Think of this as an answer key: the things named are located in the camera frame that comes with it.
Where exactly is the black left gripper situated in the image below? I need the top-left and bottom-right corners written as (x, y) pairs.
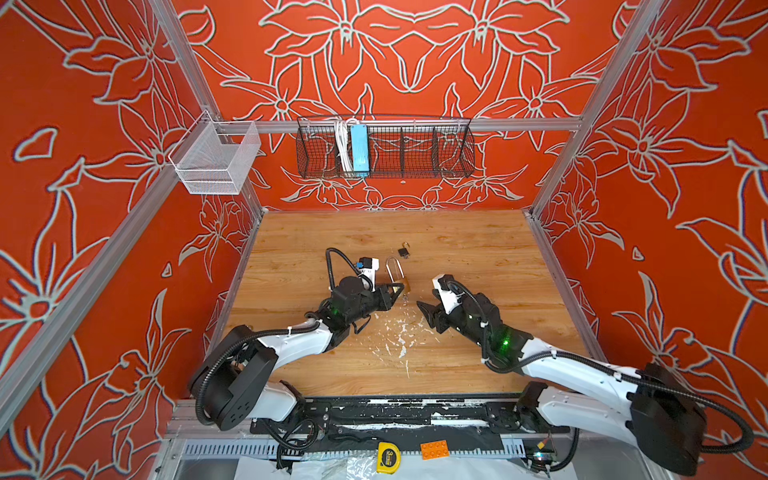
top-left (344, 282), bottom-right (403, 326)

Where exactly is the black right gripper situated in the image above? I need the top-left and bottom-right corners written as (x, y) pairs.
top-left (414, 289), bottom-right (492, 353)

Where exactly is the small black padlock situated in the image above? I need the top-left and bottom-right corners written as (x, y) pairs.
top-left (398, 242), bottom-right (411, 259)

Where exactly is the brass padlock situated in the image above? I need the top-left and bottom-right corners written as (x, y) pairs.
top-left (385, 256), bottom-right (411, 298)

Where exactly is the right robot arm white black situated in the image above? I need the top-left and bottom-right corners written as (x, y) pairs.
top-left (417, 274), bottom-right (755, 476)

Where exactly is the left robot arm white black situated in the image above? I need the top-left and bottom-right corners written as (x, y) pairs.
top-left (188, 247), bottom-right (406, 431)

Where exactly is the orange lego brick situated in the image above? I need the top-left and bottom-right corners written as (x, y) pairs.
top-left (420, 440), bottom-right (450, 460)

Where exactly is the blue white box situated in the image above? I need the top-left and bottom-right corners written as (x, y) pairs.
top-left (349, 123), bottom-right (370, 177)

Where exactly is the yellow tape measure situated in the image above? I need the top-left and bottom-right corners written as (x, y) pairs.
top-left (376, 442), bottom-right (402, 475)

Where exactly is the clear plastic bin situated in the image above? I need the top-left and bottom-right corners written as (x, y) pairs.
top-left (169, 112), bottom-right (261, 195)

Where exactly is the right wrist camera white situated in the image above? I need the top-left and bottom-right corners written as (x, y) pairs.
top-left (432, 274), bottom-right (460, 315)

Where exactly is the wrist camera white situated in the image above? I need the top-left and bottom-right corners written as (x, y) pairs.
top-left (432, 274), bottom-right (460, 315)
top-left (356, 257), bottom-right (380, 291)

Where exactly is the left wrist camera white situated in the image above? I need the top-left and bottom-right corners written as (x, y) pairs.
top-left (356, 257), bottom-right (380, 291)

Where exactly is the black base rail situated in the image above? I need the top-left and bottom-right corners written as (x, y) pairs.
top-left (273, 393), bottom-right (572, 458)

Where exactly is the black wire basket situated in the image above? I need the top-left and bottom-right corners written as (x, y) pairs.
top-left (296, 115), bottom-right (476, 180)

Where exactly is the white cable bundle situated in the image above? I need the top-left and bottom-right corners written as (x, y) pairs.
top-left (333, 118), bottom-right (353, 173)

